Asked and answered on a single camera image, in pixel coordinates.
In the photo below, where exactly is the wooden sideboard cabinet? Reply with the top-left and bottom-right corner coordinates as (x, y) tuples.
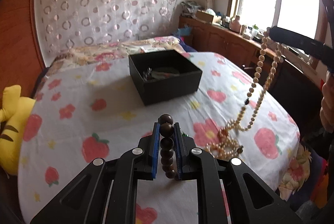
(178, 16), (288, 73)

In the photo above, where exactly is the white pearl necklace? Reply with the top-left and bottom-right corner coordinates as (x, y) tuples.
(204, 27), (285, 161)

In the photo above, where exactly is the white strawberry print cloth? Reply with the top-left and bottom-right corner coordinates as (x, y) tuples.
(18, 52), (300, 223)

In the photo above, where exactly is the floral bed quilt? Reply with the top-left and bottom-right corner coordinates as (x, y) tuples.
(46, 36), (186, 76)

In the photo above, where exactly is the cardboard box on cabinet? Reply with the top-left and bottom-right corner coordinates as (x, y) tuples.
(195, 10), (221, 24)

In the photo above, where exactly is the yellow striped plush toy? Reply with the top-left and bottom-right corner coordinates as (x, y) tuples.
(0, 85), (35, 176)

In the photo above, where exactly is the sheer circle pattern curtain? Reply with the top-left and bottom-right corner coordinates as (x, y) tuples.
(35, 0), (177, 58)

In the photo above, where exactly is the pink ceramic jar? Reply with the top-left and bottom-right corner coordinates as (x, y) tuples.
(229, 15), (241, 34)

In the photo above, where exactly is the dark wooden bead bracelet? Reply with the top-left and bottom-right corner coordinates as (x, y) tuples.
(157, 113), (178, 179)

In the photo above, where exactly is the red-brown wooden wardrobe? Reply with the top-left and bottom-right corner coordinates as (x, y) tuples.
(1, 0), (45, 97)

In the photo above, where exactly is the silver chain jewelry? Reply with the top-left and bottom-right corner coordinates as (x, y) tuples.
(143, 68), (152, 82)

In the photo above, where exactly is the black square jewelry box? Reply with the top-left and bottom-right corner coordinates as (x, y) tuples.
(129, 50), (202, 106)

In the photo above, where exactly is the person's right hand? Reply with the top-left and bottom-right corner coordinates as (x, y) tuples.
(320, 71), (334, 133)

